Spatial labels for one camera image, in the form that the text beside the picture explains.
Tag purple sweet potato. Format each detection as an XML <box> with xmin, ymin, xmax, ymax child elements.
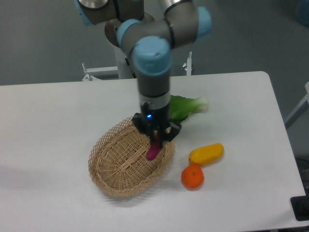
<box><xmin>146</xmin><ymin>135</ymin><xmax>161</xmax><ymax>161</ymax></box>

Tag white frame at right edge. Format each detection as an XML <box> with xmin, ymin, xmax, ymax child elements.
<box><xmin>284</xmin><ymin>82</ymin><xmax>309</xmax><ymax>129</ymax></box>

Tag green bok choy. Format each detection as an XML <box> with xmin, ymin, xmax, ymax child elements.
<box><xmin>170</xmin><ymin>95</ymin><xmax>209</xmax><ymax>124</ymax></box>

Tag woven wicker basket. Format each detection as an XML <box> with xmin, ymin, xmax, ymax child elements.
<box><xmin>88</xmin><ymin>117</ymin><xmax>175</xmax><ymax>198</ymax></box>

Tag yellow mango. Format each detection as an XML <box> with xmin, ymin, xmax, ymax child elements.
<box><xmin>189</xmin><ymin>143</ymin><xmax>224</xmax><ymax>166</ymax></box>

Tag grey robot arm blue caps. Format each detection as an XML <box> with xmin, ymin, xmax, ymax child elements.
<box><xmin>75</xmin><ymin>0</ymin><xmax>212</xmax><ymax>145</ymax></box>

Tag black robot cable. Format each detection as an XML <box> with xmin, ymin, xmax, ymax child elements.
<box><xmin>124</xmin><ymin>57</ymin><xmax>138</xmax><ymax>79</ymax></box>

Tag black device at table edge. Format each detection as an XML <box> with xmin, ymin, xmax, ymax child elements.
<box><xmin>290</xmin><ymin>196</ymin><xmax>309</xmax><ymax>221</ymax></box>

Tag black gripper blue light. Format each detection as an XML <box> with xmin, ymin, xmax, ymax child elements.
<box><xmin>132</xmin><ymin>102</ymin><xmax>182</xmax><ymax>148</ymax></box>

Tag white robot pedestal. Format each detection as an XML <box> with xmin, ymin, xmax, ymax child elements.
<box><xmin>104</xmin><ymin>13</ymin><xmax>156</xmax><ymax>79</ymax></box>

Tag orange tangerine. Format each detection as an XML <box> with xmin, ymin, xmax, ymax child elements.
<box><xmin>181</xmin><ymin>164</ymin><xmax>205</xmax><ymax>190</ymax></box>

